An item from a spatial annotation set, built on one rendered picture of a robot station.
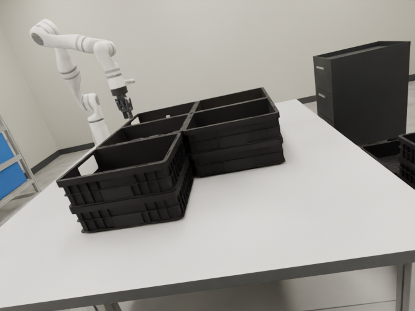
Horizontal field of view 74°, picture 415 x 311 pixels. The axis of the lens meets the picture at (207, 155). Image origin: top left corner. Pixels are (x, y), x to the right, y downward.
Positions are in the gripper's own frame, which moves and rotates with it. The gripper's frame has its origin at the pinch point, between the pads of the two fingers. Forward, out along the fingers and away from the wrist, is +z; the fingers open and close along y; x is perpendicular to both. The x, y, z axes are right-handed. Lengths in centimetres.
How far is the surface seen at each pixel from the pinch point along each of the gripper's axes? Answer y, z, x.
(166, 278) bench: 72, 30, -33
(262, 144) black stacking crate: 57, 19, 28
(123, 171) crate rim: 46, 7, -25
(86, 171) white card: 17.0, 11.5, -30.4
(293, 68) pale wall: -129, 43, 328
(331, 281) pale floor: 73, 100, 45
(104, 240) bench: 39, 30, -38
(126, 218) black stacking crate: 41, 25, -29
